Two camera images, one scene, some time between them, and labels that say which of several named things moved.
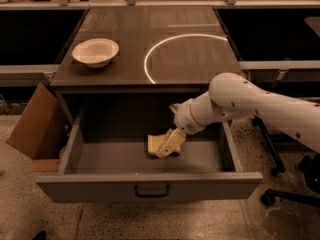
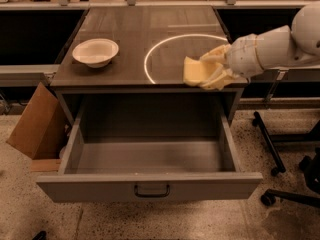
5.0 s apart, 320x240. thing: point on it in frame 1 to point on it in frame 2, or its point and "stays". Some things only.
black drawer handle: x=152 y=195 stays
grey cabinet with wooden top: x=131 y=65 stays
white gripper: x=183 y=118 to x=242 y=58
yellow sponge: x=156 y=141 to x=195 y=72
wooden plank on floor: x=45 y=165 stays
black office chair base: x=310 y=168 stays
